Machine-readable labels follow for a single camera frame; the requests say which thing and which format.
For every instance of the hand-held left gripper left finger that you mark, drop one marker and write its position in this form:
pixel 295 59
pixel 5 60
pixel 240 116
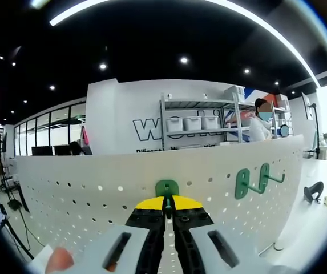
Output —
pixel 140 245

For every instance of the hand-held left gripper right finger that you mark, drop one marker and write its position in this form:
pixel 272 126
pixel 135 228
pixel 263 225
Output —
pixel 209 248

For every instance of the green hook assembly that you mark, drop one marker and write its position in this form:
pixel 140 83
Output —
pixel 241 185
pixel 264 174
pixel 167 187

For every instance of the white perforated mounting plate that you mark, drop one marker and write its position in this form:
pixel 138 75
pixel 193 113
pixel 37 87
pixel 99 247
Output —
pixel 80 177

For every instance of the person's left hand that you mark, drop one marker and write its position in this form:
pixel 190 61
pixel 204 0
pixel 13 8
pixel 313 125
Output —
pixel 60 259

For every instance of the dark grey curved holder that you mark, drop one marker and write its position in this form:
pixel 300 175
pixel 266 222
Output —
pixel 308 192

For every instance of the pink hanging cloth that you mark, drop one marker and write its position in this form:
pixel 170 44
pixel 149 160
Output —
pixel 85 137

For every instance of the black desk monitor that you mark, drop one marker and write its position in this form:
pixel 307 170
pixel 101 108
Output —
pixel 42 150
pixel 62 150

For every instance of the white storage bin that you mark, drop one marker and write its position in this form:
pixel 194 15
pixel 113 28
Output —
pixel 193 124
pixel 210 122
pixel 174 125

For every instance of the grey metal shelf rack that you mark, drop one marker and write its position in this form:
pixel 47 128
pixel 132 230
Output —
pixel 194 103

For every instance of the white shelf with boxes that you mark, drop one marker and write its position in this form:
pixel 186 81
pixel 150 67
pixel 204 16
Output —
pixel 283 111

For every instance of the black tripod stand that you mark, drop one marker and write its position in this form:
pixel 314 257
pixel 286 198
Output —
pixel 317 128

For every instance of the white display panel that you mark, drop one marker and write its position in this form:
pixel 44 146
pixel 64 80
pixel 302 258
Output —
pixel 306 105

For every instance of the curved ceiling light strip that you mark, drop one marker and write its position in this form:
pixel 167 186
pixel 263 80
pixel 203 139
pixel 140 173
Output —
pixel 55 21

